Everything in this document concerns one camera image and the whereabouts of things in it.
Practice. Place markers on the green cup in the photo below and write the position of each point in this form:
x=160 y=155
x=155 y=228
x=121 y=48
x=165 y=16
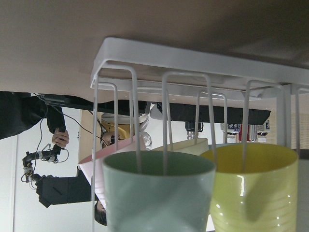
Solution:
x=162 y=193

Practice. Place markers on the cream cup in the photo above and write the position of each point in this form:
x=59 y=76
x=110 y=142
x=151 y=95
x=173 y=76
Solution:
x=195 y=147

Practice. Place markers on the pink cup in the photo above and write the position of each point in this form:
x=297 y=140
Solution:
x=101 y=174

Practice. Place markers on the yellow cup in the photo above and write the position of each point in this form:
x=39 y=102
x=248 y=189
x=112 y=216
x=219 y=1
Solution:
x=256 y=191

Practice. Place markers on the white wire cup rack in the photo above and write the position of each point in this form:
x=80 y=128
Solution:
x=242 y=80

